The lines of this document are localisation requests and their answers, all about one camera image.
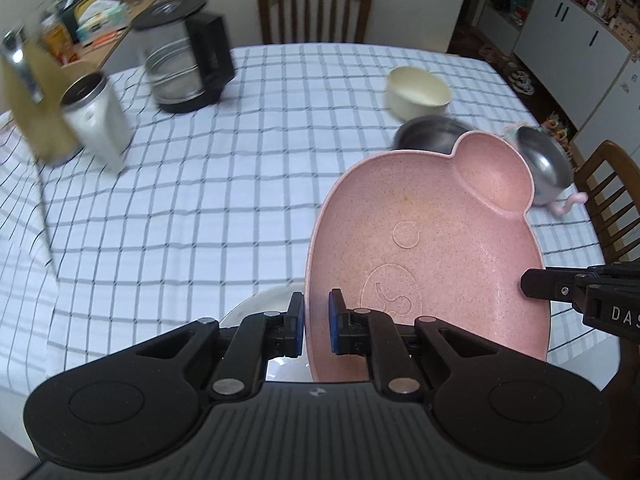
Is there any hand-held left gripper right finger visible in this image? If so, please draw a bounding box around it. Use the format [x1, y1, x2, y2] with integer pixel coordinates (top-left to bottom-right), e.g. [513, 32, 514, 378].
[327, 288, 502, 403]

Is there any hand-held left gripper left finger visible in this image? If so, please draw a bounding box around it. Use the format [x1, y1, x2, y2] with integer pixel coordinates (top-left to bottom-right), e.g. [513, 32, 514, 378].
[132, 291, 307, 402]

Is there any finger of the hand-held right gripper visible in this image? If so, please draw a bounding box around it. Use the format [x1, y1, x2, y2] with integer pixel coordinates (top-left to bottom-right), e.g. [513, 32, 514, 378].
[520, 266, 593, 312]

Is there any white plate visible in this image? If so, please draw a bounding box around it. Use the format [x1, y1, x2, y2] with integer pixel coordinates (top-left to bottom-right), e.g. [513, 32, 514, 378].
[220, 282, 313, 384]

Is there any pink eared plate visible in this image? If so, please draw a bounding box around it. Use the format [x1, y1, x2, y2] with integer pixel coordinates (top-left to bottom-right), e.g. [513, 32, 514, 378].
[304, 130, 551, 384]

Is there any pink handled steel-lined bowl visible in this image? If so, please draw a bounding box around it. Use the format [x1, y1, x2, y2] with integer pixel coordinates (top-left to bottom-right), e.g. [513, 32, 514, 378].
[505, 122, 587, 217]

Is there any stainless steel bowl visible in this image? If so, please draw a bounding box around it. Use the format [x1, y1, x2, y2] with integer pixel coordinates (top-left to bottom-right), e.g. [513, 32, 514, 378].
[392, 115, 473, 157]

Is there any cream bowl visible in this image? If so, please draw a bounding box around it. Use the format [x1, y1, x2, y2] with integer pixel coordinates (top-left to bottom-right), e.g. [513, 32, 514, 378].
[384, 66, 451, 122]

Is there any wooden round-back chair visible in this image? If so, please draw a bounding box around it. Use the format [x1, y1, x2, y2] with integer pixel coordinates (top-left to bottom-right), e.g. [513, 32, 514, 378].
[572, 140, 640, 267]

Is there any white checked tablecloth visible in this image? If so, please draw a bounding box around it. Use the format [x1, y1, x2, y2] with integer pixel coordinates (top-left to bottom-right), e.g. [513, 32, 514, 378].
[0, 42, 608, 397]

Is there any colourful toy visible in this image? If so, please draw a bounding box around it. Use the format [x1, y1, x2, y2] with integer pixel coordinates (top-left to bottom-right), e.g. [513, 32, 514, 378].
[542, 112, 572, 144]

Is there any pair of sandals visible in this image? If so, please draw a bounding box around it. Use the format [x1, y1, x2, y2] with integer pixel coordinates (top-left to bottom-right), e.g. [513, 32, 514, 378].
[507, 67, 537, 97]

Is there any white cabinet unit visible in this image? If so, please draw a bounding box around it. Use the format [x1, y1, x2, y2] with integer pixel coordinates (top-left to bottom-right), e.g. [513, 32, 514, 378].
[472, 0, 640, 142]

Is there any white steel tumbler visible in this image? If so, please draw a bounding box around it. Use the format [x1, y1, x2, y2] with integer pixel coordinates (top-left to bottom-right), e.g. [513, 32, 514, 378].
[59, 72, 133, 172]

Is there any glass electric kettle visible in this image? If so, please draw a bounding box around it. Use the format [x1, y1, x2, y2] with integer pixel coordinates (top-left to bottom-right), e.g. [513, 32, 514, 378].
[132, 0, 237, 114]

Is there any wooden slat-back chair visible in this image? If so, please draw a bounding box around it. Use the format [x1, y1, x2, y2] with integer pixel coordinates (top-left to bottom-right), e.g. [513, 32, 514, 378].
[256, 0, 376, 45]

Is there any wooden side shelf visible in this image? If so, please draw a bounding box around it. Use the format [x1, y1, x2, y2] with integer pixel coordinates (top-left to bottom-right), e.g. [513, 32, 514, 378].
[30, 0, 162, 69]

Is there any green tissue pack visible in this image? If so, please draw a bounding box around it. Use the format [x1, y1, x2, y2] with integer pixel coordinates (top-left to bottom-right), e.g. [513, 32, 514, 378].
[75, 0, 129, 44]

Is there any orange bottle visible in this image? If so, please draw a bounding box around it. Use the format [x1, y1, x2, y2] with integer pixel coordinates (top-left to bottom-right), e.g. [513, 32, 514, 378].
[40, 15, 76, 62]

